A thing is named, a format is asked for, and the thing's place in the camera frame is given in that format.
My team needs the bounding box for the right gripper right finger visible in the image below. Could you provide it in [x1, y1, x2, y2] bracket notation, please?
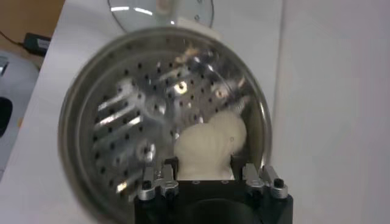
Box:
[230, 155, 289, 200]

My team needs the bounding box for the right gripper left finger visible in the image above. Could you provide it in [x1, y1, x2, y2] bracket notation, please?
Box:
[136, 156, 180, 201]

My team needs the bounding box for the white steamed baozi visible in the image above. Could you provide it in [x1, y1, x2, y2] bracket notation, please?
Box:
[208, 111, 247, 153]
[173, 123, 237, 181]

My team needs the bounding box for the glass pot lid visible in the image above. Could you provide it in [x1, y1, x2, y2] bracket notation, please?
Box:
[107, 0, 215, 33]

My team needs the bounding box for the perforated steel steamer basket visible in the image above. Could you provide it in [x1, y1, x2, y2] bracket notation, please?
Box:
[57, 26, 273, 224]

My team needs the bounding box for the black power adapter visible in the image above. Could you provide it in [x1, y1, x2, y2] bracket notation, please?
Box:
[23, 32, 52, 57]

